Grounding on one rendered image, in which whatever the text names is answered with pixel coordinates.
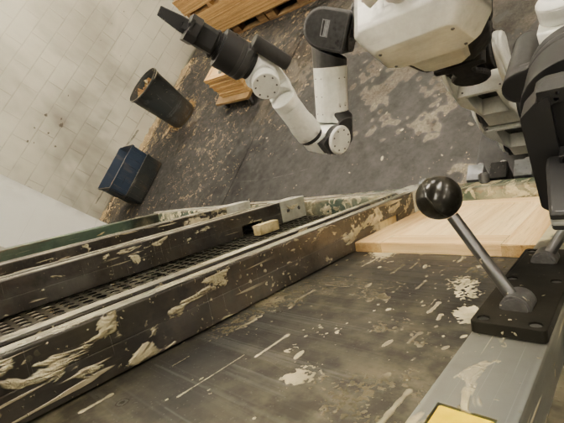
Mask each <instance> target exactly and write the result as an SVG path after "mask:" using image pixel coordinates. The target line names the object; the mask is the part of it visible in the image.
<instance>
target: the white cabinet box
mask: <svg viewBox="0 0 564 423"><path fill-rule="evenodd" d="M102 225H107V224H106V223H105V222H102V221H100V220H98V219H96V218H94V217H91V216H89V215H87V214H85V213H84V212H81V211H78V210H76V209H75V208H73V207H71V206H67V205H66V204H64V203H62V202H60V201H57V200H55V199H53V198H51V197H49V196H46V195H44V194H42V193H40V192H38V191H36V190H33V189H31V188H29V187H27V186H26V185H23V184H20V183H18V182H17V181H15V180H12V179H10V178H8V177H6V176H4V175H1V174H0V246H1V247H4V248H8V247H12V246H16V245H19V244H24V243H30V242H33V241H38V240H41V239H45V238H52V237H55V236H59V235H63V234H67V233H71V232H77V231H81V230H85V229H88V228H92V227H99V226H102Z"/></svg>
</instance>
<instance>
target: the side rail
mask: <svg viewBox="0 0 564 423"><path fill-rule="evenodd" d="M158 215H159V214H149V215H146V216H142V217H135V218H132V219H128V220H124V221H120V222H114V223H110V224H107V225H102V226H99V227H92V228H88V229H85V230H81V231H77V232H71V233H67V234H63V235H59V236H55V237H52V238H45V239H41V240H38V241H33V242H30V243H24V244H19V245H16V246H12V247H8V248H2V249H0V262H3V261H7V260H10V259H16V258H20V257H23V256H27V255H30V254H34V253H40V252H44V251H47V250H51V249H54V248H60V247H64V246H67V245H71V244H73V243H79V242H83V241H86V240H90V239H93V238H99V237H103V236H106V235H110V234H114V233H117V232H123V231H127V230H130V229H134V228H137V227H143V226H147V225H150V224H153V223H156V222H159V217H158Z"/></svg>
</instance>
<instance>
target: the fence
mask: <svg viewBox="0 0 564 423"><path fill-rule="evenodd" d="M556 231H557V230H554V229H553V228H552V225H550V226H549V227H548V228H547V230H546V232H545V233H544V234H543V236H542V237H541V238H540V240H539V241H538V243H537V244H536V245H535V246H534V249H538V248H541V247H547V245H548V243H549V242H550V241H551V239H552V238H553V236H554V234H555V233H556ZM563 364H564V303H563V306H562V308H561V312H560V314H559V316H558V319H557V321H556V324H555V327H554V330H553V332H552V334H551V338H550V340H549V342H548V343H547V344H541V343H536V342H527V341H521V340H516V339H511V338H506V337H496V336H491V335H486V334H481V333H476V332H471V334H470V335H469V336H468V338H467V339H466V341H465V342H464V343H463V344H462V346H461V347H460V348H459V350H458V351H457V353H456V354H455V356H454V357H453V358H452V360H451V361H450V362H449V364H448V365H447V366H446V367H445V369H444V370H443V372H442V373H441V375H440V376H439V377H438V379H437V380H436V382H435V383H434V384H433V385H432V386H431V388H430V389H429V391H428V392H427V393H426V395H425V397H424V398H423V399H422V401H421V402H420V403H419V404H418V405H417V407H416V408H415V410H414V411H413V413H412V414H411V415H410V417H409V418H408V420H407V421H406V422H405V423H427V422H428V421H429V419H430V418H431V417H432V415H433V414H434V412H435V411H436V409H437V407H438V406H439V405H442V406H445V407H447V408H450V409H454V410H458V411H461V412H464V413H467V414H469V415H475V416H477V417H480V418H483V419H486V420H491V421H493V422H494V423H546V421H547V418H548V415H549V412H550V409H551V404H552V401H553V398H554V395H555V392H556V387H557V384H558V381H559V378H560V375H561V370H562V367H563Z"/></svg>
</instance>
